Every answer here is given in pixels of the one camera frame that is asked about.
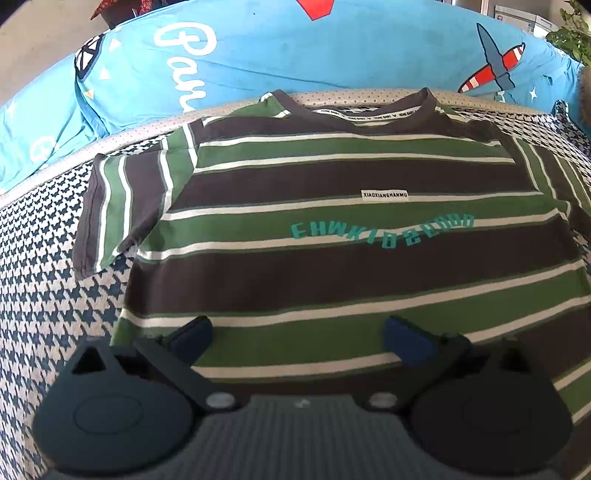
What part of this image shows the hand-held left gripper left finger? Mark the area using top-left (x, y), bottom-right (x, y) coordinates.
top-left (60, 316), bottom-right (247, 415)

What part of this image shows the houndstooth sofa seat cushion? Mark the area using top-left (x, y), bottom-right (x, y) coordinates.
top-left (0, 90), bottom-right (591, 480)

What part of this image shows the red patterned cloth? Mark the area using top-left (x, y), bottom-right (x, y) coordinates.
top-left (90, 0), bottom-right (162, 21)

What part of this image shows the green potted plant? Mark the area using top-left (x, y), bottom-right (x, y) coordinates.
top-left (545, 0), bottom-right (591, 63)

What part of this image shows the white chest freezer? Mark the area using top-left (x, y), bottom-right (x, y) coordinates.
top-left (494, 4), bottom-right (557, 34)

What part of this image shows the blue printed pillow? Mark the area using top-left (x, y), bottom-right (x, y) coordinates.
top-left (0, 0), bottom-right (591, 195)

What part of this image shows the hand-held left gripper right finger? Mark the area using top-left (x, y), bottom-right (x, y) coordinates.
top-left (362, 316), bottom-right (539, 414)

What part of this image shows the green brown striped t-shirt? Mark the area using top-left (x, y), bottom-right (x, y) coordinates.
top-left (74, 87), bottom-right (591, 418)

